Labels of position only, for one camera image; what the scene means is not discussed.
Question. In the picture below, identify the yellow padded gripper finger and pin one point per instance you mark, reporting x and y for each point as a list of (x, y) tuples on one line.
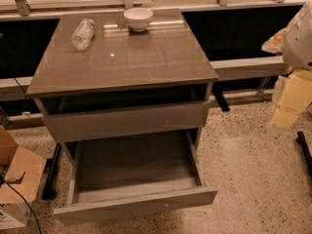
[(295, 98)]

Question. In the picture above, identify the black cabinet foot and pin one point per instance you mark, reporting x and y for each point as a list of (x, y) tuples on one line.
[(52, 164), (219, 97)]

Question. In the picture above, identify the white ceramic bowl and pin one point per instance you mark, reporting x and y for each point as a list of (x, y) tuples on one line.
[(138, 19)]

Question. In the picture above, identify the clear plastic bottle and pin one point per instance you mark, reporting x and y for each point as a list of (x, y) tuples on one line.
[(84, 33)]

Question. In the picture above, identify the grey drawer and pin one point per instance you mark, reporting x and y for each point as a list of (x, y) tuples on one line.
[(127, 176), (102, 124)]

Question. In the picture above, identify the grey top drawer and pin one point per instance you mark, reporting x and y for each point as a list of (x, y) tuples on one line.
[(102, 124)]

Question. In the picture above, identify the grey drawer cabinet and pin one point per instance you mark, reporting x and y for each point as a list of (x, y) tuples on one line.
[(122, 69)]

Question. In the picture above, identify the brown cardboard box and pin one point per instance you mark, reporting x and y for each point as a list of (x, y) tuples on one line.
[(22, 170)]

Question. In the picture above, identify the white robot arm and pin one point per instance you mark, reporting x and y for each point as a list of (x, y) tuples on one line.
[(294, 43)]

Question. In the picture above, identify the black left cabinet foot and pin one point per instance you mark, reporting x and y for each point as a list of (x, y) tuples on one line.
[(52, 164)]

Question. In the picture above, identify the black right cabinet foot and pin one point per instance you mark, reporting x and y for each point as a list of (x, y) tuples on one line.
[(219, 97)]

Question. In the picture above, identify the metal window rail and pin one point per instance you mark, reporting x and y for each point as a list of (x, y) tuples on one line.
[(231, 69)]

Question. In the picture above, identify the black floor bar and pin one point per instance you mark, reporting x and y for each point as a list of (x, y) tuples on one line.
[(305, 150)]

